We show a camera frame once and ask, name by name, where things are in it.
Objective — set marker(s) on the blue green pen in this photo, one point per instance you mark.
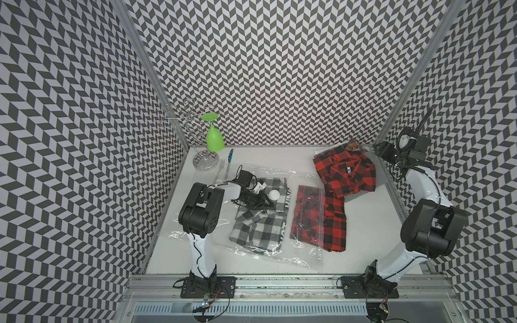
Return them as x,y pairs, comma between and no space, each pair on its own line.
230,155

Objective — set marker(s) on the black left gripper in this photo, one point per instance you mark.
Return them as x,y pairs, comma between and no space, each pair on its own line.
261,204

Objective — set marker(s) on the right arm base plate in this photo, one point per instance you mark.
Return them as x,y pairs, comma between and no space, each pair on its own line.
359,288

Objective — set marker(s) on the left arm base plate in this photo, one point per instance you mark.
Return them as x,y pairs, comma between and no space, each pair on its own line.
195,287

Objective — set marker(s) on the aluminium frame corner post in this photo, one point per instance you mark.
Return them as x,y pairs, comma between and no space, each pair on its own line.
120,8
445,24

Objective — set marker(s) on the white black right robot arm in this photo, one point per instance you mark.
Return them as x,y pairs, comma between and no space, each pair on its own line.
433,226

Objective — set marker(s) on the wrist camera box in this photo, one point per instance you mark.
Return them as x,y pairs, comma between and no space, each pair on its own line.
246,179
420,147

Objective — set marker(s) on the small clear fork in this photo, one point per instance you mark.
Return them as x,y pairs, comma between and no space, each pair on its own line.
221,167

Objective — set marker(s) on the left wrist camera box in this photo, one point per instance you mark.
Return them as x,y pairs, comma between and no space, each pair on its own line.
246,179

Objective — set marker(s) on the clear plastic vacuum bag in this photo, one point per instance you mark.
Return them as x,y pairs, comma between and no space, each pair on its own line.
292,252

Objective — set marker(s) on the electronics board with wires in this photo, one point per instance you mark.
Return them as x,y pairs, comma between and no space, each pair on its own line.
378,312
213,305

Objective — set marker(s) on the aluminium frame corner post right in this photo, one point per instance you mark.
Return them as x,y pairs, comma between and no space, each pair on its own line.
445,24

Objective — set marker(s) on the aluminium frame right floor rail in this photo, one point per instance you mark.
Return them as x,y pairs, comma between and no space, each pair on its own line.
398,202

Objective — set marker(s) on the aluminium frame corner post left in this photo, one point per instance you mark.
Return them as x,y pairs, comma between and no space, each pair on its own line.
120,8

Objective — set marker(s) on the white round bag valve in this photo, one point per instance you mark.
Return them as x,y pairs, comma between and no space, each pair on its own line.
274,195

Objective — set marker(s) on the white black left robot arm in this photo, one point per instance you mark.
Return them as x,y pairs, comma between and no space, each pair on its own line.
200,213

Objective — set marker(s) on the right electronics board with wires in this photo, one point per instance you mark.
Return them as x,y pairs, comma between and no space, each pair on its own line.
378,312

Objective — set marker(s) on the green plastic wine glass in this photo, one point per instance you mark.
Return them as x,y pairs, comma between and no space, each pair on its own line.
214,139

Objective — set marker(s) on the grey shirt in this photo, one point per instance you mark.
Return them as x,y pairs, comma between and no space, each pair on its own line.
363,191

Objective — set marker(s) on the left electronics board with wires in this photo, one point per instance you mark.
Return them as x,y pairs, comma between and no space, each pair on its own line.
213,305

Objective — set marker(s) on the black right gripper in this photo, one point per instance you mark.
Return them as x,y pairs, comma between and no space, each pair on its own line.
385,144

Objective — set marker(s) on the black white plaid shirt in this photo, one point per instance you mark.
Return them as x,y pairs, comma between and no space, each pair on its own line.
262,231

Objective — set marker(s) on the aluminium front rail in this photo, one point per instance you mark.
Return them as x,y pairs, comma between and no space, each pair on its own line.
317,287

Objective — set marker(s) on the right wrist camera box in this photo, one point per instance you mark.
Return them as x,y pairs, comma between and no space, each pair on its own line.
420,147

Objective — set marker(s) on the red black buffalo plaid shirt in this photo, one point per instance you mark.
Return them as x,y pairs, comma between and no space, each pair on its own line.
344,172

